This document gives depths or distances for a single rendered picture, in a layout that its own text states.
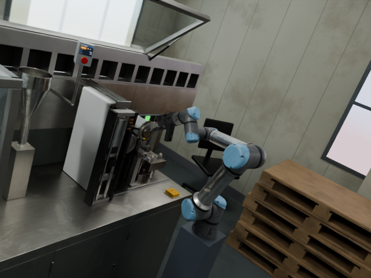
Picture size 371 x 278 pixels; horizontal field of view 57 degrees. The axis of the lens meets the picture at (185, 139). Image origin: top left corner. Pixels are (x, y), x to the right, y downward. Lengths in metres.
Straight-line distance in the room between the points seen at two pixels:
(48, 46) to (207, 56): 3.21
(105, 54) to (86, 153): 0.60
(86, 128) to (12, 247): 0.73
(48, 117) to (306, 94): 3.03
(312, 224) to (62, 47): 2.51
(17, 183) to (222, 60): 3.46
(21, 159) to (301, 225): 2.47
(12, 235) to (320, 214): 2.47
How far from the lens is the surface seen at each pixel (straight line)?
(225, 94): 4.65
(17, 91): 1.24
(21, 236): 1.65
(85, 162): 1.99
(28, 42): 1.85
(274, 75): 4.38
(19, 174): 1.79
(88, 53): 1.63
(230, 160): 1.56
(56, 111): 2.06
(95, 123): 1.89
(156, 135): 3.08
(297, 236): 3.40
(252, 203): 3.49
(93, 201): 1.90
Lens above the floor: 1.94
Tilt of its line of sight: 18 degrees down
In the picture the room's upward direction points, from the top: 20 degrees clockwise
